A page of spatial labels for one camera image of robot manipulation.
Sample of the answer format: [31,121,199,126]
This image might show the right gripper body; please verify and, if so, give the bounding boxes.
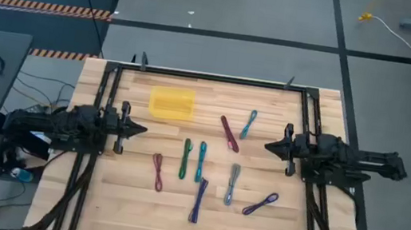
[279,122,312,179]

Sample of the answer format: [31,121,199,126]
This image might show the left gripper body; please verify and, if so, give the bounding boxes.
[98,98,135,156]

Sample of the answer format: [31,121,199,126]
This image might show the teal zip tie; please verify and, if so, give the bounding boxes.
[239,108,259,142]

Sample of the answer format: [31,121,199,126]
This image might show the yellow translucent plastic bin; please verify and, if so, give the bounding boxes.
[147,84,197,124]

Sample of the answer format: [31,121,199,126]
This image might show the red-purple zip tie loop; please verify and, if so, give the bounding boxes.
[148,152,168,193]

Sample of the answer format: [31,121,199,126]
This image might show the grey striped USB-C cable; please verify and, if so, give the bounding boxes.
[223,162,243,208]

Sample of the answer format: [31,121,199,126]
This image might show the purple braided USB-C cable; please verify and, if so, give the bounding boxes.
[242,188,280,220]

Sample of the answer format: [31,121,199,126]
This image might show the green zip tie loop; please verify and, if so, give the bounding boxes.
[177,137,195,181]

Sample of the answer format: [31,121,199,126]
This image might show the teal braided USB-C cable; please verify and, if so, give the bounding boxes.
[194,140,209,184]

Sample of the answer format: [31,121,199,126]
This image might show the dark blue braided USB-C cable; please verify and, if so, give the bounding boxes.
[188,176,210,225]

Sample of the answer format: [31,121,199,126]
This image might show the black remote control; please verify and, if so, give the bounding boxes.
[22,101,50,116]

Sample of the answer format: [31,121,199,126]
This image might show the clear water bottle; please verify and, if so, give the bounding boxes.
[9,166,36,184]

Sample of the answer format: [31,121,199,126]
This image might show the black aluminium table frame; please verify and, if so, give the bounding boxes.
[27,40,398,230]

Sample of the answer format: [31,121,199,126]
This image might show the black hanging cable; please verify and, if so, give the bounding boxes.
[63,0,113,59]

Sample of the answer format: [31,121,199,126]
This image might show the yellow hanging cord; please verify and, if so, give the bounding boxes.
[358,0,382,25]

